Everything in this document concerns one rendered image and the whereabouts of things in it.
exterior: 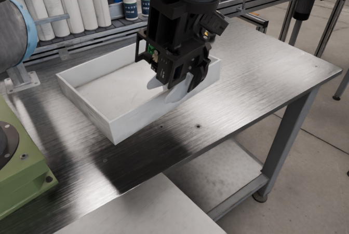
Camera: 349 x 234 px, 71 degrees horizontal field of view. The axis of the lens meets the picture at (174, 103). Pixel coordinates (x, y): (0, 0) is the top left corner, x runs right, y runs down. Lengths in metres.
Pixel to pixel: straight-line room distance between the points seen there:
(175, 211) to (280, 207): 1.09
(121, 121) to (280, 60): 0.66
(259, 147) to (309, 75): 0.93
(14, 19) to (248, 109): 0.55
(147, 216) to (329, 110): 1.92
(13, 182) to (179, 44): 0.36
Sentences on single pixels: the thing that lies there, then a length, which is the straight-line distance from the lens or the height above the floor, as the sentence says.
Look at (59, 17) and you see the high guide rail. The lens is 0.92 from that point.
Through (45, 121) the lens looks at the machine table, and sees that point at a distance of 0.69.
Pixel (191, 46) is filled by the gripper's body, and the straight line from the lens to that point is 0.33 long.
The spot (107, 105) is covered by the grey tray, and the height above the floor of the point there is 0.95.
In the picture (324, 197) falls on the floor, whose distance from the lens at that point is 1.65.
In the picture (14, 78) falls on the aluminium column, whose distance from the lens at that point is 0.84.
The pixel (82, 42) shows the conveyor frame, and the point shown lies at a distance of 0.96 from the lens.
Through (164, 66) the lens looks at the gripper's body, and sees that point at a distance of 0.32.
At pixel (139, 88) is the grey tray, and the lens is 0.52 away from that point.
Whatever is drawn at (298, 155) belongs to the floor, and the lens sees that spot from 1.78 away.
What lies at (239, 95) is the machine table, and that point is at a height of 0.83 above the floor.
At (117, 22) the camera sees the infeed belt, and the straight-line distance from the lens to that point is 1.04.
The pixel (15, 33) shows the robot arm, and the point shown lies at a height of 1.08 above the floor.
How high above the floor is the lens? 1.26
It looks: 40 degrees down
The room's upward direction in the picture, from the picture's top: straight up
